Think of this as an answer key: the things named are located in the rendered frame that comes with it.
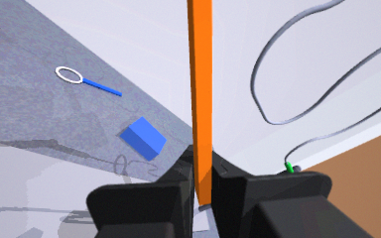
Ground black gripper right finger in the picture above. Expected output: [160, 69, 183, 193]
[211, 150, 332, 238]

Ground white loop with blue handle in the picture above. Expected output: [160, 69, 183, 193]
[56, 66, 122, 96]

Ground grey loop with orange handle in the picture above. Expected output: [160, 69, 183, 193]
[187, 0, 212, 206]

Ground blue rectangular block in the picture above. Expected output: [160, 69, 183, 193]
[120, 116, 167, 162]

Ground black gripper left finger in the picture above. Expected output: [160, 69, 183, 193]
[85, 145, 194, 238]

